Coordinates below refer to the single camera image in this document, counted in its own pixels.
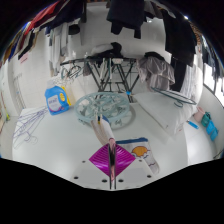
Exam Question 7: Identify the pile of wire hangers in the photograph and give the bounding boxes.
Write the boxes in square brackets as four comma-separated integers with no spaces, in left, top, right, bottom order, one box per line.
[12,106,49,149]

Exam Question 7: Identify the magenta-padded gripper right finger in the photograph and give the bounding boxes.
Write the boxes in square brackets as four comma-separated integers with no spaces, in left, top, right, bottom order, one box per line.
[114,143,158,191]

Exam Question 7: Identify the white hanging garments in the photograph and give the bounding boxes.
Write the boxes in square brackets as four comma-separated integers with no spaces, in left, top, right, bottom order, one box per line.
[49,23,84,73]

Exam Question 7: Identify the blue detergent bottle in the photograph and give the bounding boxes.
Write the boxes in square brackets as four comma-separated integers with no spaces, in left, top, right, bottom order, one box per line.
[44,84,71,116]

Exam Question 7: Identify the green hoop hanger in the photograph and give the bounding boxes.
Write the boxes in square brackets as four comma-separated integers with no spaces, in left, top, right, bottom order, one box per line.
[150,86,198,108]

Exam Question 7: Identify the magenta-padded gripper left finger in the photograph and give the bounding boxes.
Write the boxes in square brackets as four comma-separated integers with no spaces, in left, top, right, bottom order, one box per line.
[68,143,112,191]

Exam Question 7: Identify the dark hanging clothes row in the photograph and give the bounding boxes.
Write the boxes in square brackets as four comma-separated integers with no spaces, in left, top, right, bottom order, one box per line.
[106,0,224,101]

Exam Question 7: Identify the grey garment on rack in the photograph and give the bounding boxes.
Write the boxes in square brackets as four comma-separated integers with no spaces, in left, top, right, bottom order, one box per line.
[136,53,176,92]

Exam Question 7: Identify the teal plastic container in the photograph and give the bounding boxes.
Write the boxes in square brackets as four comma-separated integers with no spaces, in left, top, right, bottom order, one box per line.
[200,111,213,128]

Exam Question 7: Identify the black folding drying rack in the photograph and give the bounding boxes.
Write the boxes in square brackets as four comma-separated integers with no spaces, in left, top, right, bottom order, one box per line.
[59,57,139,101]

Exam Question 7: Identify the clothes pile on rack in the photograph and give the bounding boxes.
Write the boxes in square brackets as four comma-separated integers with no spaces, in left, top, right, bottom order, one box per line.
[89,42,124,59]

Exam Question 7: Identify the white pillow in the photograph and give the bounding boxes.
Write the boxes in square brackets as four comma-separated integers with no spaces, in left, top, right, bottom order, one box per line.
[133,90,198,136]

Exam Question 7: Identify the colourful hanging clothes row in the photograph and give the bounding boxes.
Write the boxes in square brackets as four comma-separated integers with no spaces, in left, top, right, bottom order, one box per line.
[0,0,88,64]

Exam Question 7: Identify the round pale blue peg hanger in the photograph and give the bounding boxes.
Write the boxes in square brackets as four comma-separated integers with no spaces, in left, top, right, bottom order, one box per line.
[73,92,136,129]

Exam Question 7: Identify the blue plastic container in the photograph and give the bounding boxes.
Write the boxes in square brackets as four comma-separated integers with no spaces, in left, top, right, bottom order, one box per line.
[206,120,217,136]
[209,128,220,142]

